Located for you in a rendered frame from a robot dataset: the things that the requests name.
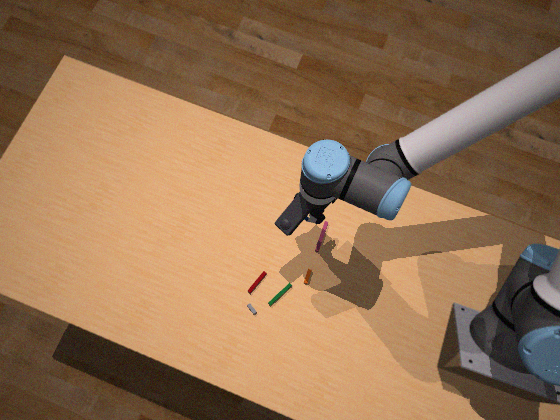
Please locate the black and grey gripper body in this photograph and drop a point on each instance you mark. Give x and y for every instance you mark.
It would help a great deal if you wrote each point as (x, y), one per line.
(319, 209)

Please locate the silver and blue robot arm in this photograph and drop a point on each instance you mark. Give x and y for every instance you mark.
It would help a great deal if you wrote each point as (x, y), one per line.
(380, 186)

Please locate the green rod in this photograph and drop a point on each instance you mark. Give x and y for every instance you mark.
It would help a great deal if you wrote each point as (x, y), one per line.
(279, 294)

